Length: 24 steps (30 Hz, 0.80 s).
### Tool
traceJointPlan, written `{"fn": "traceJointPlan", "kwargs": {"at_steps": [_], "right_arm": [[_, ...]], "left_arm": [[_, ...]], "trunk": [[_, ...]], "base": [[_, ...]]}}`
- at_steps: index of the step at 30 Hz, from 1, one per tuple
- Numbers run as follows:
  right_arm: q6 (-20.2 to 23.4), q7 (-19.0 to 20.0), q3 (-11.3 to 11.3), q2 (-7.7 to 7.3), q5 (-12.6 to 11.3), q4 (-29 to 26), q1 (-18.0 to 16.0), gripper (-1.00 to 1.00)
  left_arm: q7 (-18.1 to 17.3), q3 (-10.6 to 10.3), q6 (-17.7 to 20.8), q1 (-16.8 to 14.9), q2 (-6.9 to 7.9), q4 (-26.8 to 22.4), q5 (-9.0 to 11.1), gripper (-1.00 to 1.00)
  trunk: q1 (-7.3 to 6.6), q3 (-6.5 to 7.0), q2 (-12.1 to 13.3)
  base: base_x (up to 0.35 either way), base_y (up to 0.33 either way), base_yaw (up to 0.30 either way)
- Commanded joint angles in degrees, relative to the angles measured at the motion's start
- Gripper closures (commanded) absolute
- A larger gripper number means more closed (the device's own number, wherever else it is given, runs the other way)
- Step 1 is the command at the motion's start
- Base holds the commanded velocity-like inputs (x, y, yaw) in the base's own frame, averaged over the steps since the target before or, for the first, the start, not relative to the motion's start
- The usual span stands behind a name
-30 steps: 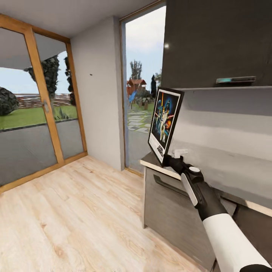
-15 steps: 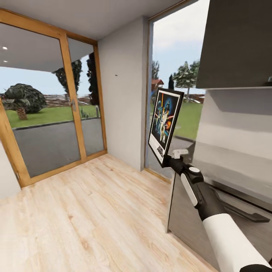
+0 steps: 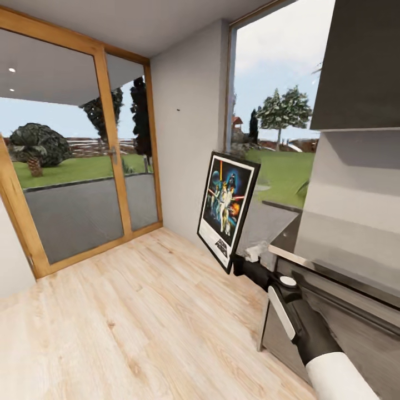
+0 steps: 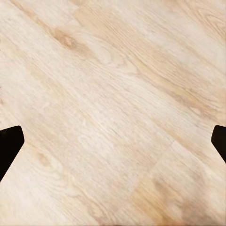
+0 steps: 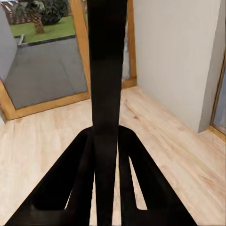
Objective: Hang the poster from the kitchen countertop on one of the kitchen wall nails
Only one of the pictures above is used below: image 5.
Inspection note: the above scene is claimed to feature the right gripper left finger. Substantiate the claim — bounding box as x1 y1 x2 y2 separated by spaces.
5 127 95 226

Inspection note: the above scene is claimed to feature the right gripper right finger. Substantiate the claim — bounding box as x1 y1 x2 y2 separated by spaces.
118 125 198 226

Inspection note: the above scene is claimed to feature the poster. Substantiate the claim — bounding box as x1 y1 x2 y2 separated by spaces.
87 0 127 226

